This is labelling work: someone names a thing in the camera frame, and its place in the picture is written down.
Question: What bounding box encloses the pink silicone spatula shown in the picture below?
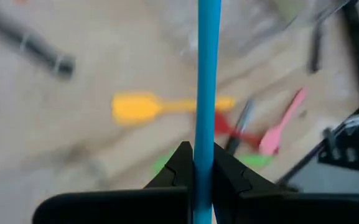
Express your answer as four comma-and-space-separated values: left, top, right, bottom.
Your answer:
258, 86, 307, 156

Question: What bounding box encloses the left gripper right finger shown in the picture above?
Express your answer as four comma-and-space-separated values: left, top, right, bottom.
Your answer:
213, 142, 359, 224

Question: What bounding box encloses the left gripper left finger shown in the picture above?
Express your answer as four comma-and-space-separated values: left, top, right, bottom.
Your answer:
32, 141, 194, 224

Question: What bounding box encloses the blue silicone spoon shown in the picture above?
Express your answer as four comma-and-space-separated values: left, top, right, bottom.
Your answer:
193, 0, 223, 224

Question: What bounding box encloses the knife with thick black handle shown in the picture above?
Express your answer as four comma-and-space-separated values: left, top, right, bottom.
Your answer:
225, 98, 256, 156

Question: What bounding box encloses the red silicone spoon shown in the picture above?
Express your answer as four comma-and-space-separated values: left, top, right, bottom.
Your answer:
213, 111, 264, 150

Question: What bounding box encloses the green silicone spatula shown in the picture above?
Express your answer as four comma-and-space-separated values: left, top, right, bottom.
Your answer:
151, 149, 274, 177

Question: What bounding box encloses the slim black-handled knife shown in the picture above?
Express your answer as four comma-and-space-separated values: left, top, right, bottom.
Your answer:
306, 18, 325, 74

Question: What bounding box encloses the black-bladed knife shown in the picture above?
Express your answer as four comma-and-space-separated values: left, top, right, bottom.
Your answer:
0, 6, 76, 80

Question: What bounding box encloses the yellow silicone spatula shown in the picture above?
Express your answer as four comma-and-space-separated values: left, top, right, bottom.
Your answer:
110, 90, 236, 127

